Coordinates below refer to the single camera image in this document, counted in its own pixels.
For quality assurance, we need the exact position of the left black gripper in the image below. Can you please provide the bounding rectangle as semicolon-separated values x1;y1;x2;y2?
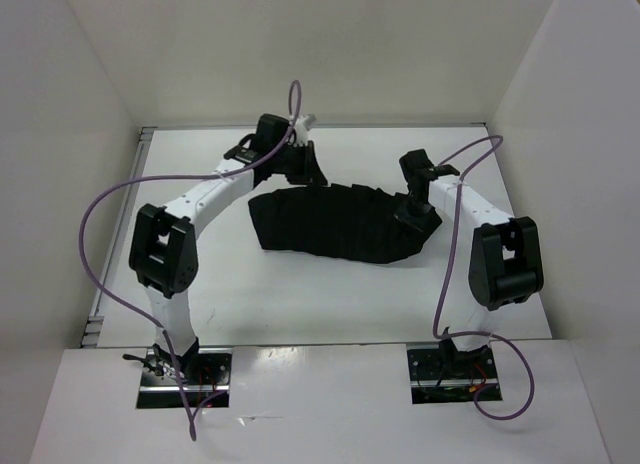
272;141;328;187

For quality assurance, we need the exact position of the black pleated skirt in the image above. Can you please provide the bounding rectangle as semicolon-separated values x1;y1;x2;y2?
248;184;442;264

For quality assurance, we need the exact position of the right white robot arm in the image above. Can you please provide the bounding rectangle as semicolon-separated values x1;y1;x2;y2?
396;171;544;377

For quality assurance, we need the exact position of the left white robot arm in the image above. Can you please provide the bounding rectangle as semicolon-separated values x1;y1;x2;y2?
129;141;327;384

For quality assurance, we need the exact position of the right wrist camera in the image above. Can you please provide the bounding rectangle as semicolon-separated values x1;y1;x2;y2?
399;149;460;183

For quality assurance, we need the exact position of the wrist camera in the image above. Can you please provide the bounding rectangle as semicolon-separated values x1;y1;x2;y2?
223;114;317;165
399;149;460;183

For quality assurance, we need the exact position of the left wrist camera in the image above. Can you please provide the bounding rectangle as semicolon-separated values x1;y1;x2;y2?
223;114;317;165

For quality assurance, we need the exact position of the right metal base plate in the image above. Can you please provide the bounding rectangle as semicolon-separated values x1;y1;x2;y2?
406;343;502;405

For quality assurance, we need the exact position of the metal base plate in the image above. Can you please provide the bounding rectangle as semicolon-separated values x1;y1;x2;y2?
127;347;232;410
406;343;502;405

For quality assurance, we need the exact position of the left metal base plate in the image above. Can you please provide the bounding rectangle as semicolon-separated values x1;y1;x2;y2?
127;347;232;410

